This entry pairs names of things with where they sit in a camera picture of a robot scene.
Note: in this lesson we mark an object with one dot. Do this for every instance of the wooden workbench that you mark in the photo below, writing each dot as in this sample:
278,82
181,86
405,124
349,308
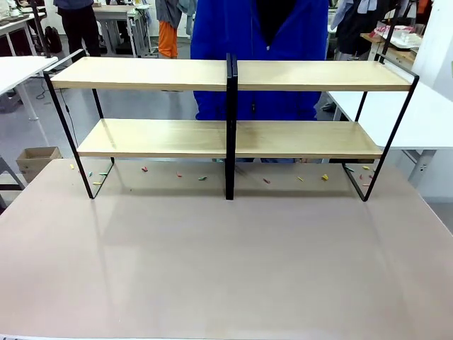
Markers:
396,49

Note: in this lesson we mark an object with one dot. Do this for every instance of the black backpack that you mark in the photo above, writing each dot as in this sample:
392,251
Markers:
53,39

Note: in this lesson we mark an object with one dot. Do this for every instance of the black metal pole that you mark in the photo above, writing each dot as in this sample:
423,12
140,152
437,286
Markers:
391,25
40,32

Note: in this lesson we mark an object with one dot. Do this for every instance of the white wall panel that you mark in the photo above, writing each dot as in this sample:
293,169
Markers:
437,46

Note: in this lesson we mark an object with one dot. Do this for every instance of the person in dark coat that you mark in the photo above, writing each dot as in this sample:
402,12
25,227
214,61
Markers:
357,25

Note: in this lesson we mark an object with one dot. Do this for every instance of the person in orange trousers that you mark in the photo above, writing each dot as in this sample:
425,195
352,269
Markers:
168,35

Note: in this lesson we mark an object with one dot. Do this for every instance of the grey white desk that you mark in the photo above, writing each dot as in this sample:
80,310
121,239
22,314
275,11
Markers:
120,32

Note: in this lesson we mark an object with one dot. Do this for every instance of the grey metal stand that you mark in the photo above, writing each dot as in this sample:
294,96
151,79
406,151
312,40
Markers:
8,177

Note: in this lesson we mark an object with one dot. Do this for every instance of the person in black clothes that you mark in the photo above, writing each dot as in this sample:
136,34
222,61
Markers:
81,28

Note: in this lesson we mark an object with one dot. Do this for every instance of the wooden shelf unit black frame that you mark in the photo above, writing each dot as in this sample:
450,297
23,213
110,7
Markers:
141,76
318,76

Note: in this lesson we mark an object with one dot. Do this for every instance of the cardboard box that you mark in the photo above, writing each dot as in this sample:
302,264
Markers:
37,161

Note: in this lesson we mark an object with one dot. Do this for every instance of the person in blue jacket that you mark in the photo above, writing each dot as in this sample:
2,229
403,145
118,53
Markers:
226,32

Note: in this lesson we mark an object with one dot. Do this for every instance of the white side table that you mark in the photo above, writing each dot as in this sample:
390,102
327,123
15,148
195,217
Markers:
417,120
17,71

